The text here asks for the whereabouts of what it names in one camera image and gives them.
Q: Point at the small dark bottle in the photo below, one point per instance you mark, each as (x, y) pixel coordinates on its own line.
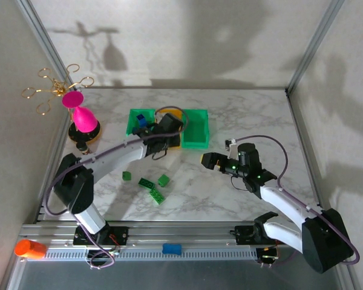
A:
(83, 148)

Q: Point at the pink plastic wine glass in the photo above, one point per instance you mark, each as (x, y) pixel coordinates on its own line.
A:
(84, 121)

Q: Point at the orange plastic bin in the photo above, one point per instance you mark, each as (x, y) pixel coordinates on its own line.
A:
(177, 112)

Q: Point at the orange cylinder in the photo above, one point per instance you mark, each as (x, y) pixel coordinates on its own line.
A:
(30, 249)

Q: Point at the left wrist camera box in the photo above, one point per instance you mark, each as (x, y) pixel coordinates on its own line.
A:
(159, 117)

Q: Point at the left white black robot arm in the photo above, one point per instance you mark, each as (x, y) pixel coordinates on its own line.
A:
(118, 157)

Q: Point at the green plastic bin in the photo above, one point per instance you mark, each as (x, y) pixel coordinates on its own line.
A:
(196, 133)
(132, 121)

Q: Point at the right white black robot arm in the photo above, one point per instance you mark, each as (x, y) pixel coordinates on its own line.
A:
(281, 199)

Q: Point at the small dark green lego cube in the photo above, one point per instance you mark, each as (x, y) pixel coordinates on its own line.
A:
(126, 175)

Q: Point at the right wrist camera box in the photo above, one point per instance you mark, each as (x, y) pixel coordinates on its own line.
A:
(230, 145)

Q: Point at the small blue bone-shaped object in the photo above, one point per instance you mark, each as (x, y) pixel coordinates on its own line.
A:
(172, 248)

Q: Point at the aluminium frame profile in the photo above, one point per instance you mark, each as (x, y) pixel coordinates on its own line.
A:
(181, 234)
(45, 39)
(314, 45)
(59, 142)
(308, 160)

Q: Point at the dark green lego plate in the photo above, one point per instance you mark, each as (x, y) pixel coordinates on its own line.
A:
(146, 183)

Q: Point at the long green lego brick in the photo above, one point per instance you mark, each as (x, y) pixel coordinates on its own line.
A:
(157, 195)

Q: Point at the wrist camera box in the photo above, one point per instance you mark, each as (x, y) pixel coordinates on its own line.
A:
(230, 145)
(159, 117)

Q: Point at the gold glass holder stand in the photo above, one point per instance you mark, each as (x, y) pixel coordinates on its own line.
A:
(59, 87)

